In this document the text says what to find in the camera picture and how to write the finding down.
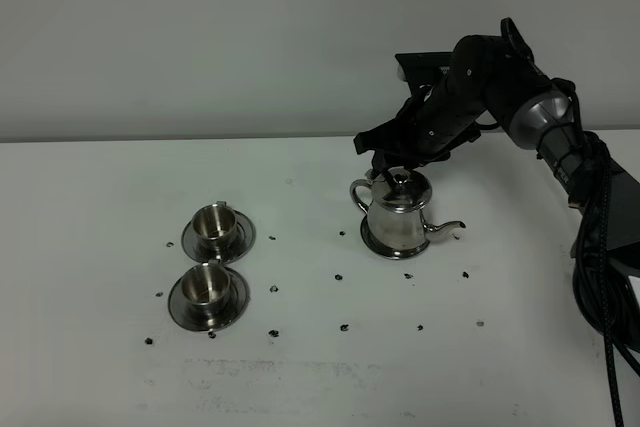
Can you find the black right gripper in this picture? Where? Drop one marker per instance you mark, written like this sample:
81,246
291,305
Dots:
432,122

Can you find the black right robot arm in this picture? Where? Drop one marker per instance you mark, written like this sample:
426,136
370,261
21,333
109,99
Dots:
542,114

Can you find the stainless steel teapot coaster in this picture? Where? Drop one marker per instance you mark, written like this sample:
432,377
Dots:
385,251

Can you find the far stainless steel saucer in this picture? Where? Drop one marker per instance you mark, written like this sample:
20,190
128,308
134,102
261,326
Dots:
242,244

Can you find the stainless steel saucer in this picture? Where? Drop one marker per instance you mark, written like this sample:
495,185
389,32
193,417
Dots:
191,316
242,244

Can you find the far stainless steel teacup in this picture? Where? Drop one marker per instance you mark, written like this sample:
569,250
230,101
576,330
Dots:
215,224

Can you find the stainless steel teacup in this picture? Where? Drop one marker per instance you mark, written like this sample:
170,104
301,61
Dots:
206,285
215,224

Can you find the near stainless steel saucer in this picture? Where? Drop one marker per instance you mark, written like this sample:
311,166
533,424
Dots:
191,316

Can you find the near stainless steel teacup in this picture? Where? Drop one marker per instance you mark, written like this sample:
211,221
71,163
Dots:
206,285

